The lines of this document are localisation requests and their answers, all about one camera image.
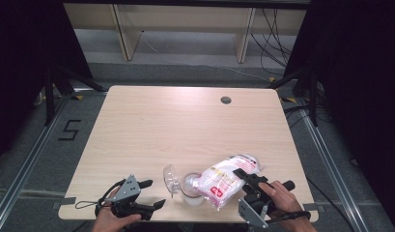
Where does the person's left hand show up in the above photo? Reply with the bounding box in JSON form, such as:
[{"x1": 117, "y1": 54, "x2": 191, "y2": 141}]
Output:
[{"x1": 92, "y1": 188, "x2": 143, "y2": 232}]

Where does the black floor cable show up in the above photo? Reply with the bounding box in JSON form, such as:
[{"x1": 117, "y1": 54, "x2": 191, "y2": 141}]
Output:
[{"x1": 305, "y1": 176, "x2": 357, "y2": 232}]

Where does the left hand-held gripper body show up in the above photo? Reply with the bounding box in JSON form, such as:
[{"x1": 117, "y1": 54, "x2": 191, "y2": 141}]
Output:
[{"x1": 110, "y1": 174, "x2": 155, "y2": 221}]

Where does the thin black cord loop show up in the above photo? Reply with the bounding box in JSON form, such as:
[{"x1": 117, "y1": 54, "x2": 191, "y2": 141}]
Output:
[{"x1": 74, "y1": 200, "x2": 100, "y2": 211}]

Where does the red and white plastic bag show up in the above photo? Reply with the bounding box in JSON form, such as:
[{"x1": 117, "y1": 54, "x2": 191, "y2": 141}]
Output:
[{"x1": 193, "y1": 154, "x2": 263, "y2": 211}]

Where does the person's right hand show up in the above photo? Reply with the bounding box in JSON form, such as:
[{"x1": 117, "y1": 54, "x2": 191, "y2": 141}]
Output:
[{"x1": 258, "y1": 180, "x2": 311, "y2": 227}]

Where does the metal floor rail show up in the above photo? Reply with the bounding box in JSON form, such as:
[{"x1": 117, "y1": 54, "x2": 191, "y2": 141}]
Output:
[
  {"x1": 0, "y1": 94, "x2": 73, "y2": 232},
  {"x1": 296, "y1": 99, "x2": 371, "y2": 232}
]

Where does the light wooden shelf unit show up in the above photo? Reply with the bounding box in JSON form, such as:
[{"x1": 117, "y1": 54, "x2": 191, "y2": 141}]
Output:
[{"x1": 62, "y1": 2, "x2": 309, "y2": 64}]

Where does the black wrist strap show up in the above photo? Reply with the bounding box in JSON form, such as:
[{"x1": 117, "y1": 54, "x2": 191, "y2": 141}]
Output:
[{"x1": 267, "y1": 210, "x2": 312, "y2": 224}]

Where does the white floor cable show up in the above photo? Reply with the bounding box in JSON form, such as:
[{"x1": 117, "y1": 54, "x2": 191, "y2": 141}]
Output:
[{"x1": 141, "y1": 30, "x2": 270, "y2": 83}]

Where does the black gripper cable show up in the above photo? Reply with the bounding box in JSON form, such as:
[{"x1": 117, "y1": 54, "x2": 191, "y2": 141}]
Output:
[{"x1": 95, "y1": 178, "x2": 127, "y2": 217}]

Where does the black metal stand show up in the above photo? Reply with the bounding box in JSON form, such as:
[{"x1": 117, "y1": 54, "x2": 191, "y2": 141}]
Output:
[
  {"x1": 43, "y1": 63, "x2": 106, "y2": 128},
  {"x1": 268, "y1": 66, "x2": 321, "y2": 128}
]

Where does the black curtain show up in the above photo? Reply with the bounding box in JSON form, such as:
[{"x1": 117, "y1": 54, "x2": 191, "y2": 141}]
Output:
[
  {"x1": 283, "y1": 0, "x2": 395, "y2": 228},
  {"x1": 0, "y1": 0, "x2": 94, "y2": 166}
]

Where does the bundle of black cables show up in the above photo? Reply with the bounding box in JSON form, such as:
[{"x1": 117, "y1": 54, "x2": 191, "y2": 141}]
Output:
[{"x1": 250, "y1": 8, "x2": 295, "y2": 77}]

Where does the grey tape strip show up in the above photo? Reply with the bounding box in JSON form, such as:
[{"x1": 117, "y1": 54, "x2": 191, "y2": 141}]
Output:
[
  {"x1": 51, "y1": 196, "x2": 77, "y2": 211},
  {"x1": 302, "y1": 202, "x2": 325, "y2": 213}
]

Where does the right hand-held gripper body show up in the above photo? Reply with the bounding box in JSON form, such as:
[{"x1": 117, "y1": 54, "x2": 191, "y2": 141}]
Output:
[{"x1": 238, "y1": 180, "x2": 296, "y2": 229}]

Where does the clear glass jar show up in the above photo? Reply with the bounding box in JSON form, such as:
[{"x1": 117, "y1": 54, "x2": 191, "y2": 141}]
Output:
[{"x1": 180, "y1": 171, "x2": 206, "y2": 207}]

